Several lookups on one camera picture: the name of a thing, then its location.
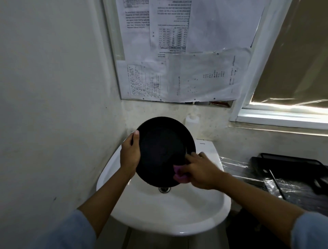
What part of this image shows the person's left hand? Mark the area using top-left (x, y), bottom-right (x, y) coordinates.
top-left (120, 130), bottom-right (141, 175)

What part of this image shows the person's right hand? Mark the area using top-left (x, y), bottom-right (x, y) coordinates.
top-left (177, 152), bottom-right (232, 190)

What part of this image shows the purple sponge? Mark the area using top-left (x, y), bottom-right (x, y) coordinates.
top-left (173, 165), bottom-right (189, 184)

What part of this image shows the black round plate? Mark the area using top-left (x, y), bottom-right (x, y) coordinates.
top-left (135, 117), bottom-right (197, 188)

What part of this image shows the person's left forearm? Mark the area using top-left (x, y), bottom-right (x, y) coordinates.
top-left (77, 167), bottom-right (135, 239)

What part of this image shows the person's right forearm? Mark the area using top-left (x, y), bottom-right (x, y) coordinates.
top-left (220, 172), bottom-right (308, 241)

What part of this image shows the white ceramic sink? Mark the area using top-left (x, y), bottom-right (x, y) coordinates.
top-left (96, 139), bottom-right (232, 237)

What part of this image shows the white plastic bottle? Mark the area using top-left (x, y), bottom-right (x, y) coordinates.
top-left (185, 112), bottom-right (200, 129)

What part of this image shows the paper sheet with form grid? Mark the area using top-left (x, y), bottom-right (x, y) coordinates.
top-left (117, 60), bottom-right (169, 101)

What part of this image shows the wrinkled paper sheet sparse print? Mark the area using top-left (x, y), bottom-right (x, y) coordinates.
top-left (165, 47), bottom-right (252, 102)

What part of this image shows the printed paper sheet with text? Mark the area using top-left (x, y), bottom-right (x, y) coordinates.
top-left (116, 0), bottom-right (150, 61)

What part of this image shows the printed paper sheet with table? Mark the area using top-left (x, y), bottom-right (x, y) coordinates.
top-left (149, 0), bottom-right (191, 62)

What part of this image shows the blank white paper sheet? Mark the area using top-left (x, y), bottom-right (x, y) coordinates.
top-left (185, 0), bottom-right (265, 53)

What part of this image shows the beige roller blind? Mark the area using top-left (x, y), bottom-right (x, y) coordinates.
top-left (250, 0), bottom-right (328, 108)

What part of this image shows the mirror with white frame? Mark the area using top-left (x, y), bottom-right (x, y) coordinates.
top-left (102, 0), bottom-right (272, 108)

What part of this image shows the black wire dish rack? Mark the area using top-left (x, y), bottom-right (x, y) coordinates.
top-left (250, 153), bottom-right (328, 206)

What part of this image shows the white window frame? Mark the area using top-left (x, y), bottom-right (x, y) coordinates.
top-left (229, 0), bottom-right (328, 130)

